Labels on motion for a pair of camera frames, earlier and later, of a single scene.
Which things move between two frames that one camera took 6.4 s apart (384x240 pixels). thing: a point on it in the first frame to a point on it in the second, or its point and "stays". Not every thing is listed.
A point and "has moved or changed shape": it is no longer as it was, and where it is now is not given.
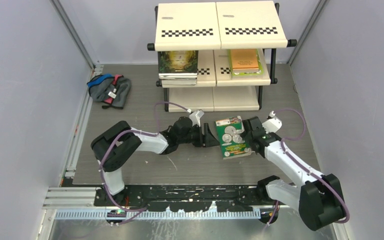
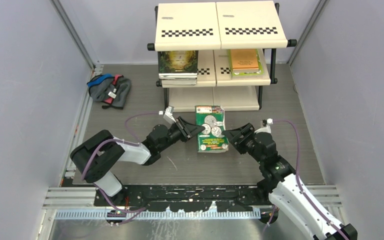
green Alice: (180, 61) stays
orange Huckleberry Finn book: (244, 61) stays
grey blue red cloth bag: (114, 91) stays
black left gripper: (210, 141) to (187, 130)
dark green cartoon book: (232, 137) has moved or changed shape
